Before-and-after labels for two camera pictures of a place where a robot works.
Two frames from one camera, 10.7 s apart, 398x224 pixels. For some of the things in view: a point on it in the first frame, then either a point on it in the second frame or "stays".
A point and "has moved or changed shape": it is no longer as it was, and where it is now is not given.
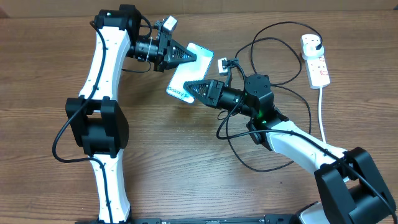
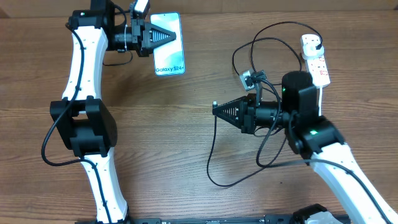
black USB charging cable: (252, 41) -> (253, 68)
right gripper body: (215, 99) -> (248, 126)
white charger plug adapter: (310, 51) stays
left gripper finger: (177, 54) -> (153, 36)
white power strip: (317, 72) stays
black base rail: (243, 219) stays
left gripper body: (162, 45) -> (137, 37)
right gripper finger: (199, 89) -> (232, 111)
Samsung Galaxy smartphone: (190, 72) has moved or changed shape
